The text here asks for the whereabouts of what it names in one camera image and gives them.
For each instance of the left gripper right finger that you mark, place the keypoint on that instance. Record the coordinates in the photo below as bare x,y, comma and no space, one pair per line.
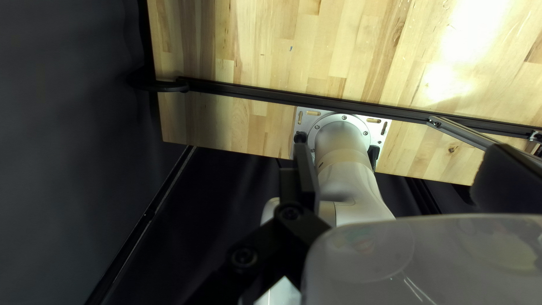
508,182

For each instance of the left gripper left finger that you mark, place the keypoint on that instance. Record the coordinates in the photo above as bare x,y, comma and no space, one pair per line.
296,228

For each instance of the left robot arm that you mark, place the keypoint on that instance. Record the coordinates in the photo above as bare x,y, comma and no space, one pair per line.
343,169

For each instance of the black frame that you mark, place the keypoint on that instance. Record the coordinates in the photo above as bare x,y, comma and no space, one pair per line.
338,104

